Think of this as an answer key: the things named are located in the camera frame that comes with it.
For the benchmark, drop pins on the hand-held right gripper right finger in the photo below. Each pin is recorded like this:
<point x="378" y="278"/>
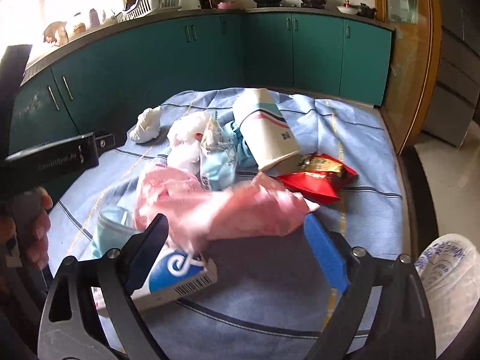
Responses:
<point x="322" y="251"/>

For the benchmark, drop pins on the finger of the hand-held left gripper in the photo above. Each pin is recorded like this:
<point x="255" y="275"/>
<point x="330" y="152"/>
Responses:
<point x="107" y="142"/>
<point x="15" y="75"/>

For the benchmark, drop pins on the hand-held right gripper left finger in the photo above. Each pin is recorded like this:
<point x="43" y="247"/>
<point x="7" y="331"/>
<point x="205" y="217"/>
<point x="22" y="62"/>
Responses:
<point x="153" y="236"/>

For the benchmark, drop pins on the blue and white carton box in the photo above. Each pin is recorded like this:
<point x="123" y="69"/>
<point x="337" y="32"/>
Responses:
<point x="176" y="281"/>

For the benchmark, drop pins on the pink plastic bag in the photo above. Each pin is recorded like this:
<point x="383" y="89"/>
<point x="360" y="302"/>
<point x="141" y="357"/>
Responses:
<point x="240" y="210"/>

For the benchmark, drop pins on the clear printed snack wrapper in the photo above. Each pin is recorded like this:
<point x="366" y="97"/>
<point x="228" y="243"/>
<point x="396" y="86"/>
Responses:
<point x="217" y="165"/>

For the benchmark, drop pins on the large white plastic bag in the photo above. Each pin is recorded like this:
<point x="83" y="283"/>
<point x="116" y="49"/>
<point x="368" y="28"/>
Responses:
<point x="450" y="288"/>

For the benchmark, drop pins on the person's left hand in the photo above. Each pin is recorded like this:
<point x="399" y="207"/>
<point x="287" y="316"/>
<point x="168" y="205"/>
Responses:
<point x="41" y="225"/>

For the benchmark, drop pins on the crumpled white tissue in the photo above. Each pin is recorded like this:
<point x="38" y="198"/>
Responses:
<point x="148" y="125"/>

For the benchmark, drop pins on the brown crumpled bag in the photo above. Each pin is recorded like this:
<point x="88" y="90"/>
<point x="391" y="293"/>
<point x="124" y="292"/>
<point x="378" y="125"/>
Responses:
<point x="56" y="33"/>

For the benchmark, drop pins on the red snack packet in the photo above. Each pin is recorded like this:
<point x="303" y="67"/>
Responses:
<point x="318" y="187"/>

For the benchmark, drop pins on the crumpled white plastic bag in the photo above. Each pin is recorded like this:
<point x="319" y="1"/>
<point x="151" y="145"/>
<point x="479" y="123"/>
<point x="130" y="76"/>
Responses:
<point x="183" y="135"/>

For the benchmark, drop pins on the glass jar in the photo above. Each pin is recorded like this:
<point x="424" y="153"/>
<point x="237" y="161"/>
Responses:
<point x="78" y="23"/>

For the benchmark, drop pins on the gold foil wrapper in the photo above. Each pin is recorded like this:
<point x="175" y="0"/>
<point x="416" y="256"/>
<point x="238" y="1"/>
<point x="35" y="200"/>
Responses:
<point x="322" y="164"/>

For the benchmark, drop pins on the teal kitchen cabinets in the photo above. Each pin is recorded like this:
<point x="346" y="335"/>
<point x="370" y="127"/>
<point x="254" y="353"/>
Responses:
<point x="150" y="63"/>

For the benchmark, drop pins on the small pink bottle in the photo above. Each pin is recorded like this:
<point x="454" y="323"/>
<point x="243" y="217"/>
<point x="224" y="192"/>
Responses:
<point x="92" y="18"/>

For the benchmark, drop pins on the white bottle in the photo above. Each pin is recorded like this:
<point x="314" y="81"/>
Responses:
<point x="101" y="9"/>

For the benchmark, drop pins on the blue striped tablecloth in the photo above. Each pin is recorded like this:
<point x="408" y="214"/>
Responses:
<point x="356" y="138"/>

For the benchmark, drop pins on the crumpled blue cloth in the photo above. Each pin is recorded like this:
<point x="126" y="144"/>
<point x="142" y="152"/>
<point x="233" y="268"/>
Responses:
<point x="243" y="150"/>

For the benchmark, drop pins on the white striped paper cup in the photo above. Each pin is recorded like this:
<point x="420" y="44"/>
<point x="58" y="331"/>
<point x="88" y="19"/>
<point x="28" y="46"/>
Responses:
<point x="262" y="131"/>

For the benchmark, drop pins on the white dish rack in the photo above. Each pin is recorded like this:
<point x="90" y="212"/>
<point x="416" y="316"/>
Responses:
<point x="153" y="2"/>

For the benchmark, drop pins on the pink bowl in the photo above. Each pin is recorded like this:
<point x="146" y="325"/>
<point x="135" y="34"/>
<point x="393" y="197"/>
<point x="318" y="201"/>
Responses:
<point x="227" y="5"/>

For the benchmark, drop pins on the grey drawer unit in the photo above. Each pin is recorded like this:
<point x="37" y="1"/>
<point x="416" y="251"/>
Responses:
<point x="457" y="82"/>

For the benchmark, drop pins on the wooden door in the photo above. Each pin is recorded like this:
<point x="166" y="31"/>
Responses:
<point x="408" y="52"/>

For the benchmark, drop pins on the gas stove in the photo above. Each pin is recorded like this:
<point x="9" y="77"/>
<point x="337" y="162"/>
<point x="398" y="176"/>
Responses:
<point x="288" y="5"/>

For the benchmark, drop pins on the white bowl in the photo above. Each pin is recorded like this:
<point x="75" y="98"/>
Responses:
<point x="347" y="9"/>

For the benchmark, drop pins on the small black pot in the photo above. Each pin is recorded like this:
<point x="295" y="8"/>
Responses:
<point x="367" y="11"/>

